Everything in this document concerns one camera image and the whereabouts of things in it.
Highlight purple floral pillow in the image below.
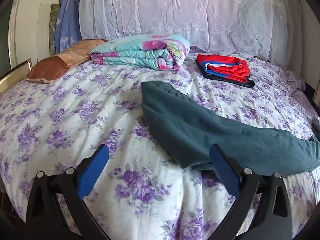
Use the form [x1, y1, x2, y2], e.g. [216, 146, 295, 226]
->
[277, 66, 307, 97]

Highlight gold picture frame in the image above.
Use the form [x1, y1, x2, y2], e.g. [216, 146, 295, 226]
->
[0, 58, 33, 93]

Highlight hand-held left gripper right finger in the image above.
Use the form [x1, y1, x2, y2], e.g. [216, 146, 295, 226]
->
[207, 144, 293, 240]

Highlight green picture panel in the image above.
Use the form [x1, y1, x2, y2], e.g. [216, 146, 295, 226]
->
[49, 4, 60, 57]

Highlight dark green pants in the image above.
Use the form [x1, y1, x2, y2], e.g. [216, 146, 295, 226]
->
[141, 81, 320, 178]

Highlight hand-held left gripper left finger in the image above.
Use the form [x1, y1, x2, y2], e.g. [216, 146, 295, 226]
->
[25, 144, 110, 240]

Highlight black bed frame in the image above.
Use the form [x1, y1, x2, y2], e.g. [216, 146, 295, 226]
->
[300, 80, 320, 112]

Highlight folded red blue shorts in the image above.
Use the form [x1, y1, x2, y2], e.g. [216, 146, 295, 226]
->
[195, 53, 255, 88]

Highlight purple floral bed sheet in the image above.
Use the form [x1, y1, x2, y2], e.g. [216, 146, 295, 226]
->
[0, 51, 320, 240]

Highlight folded floral quilt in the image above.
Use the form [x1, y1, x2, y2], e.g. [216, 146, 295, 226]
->
[89, 34, 191, 71]

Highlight brown pillow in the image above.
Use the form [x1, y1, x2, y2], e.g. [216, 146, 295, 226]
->
[25, 39, 108, 83]

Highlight blue patterned hanging cloth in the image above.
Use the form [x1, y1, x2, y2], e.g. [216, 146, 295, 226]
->
[55, 0, 84, 55]

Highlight white lace cover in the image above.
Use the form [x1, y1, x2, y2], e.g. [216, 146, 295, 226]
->
[79, 0, 294, 67]

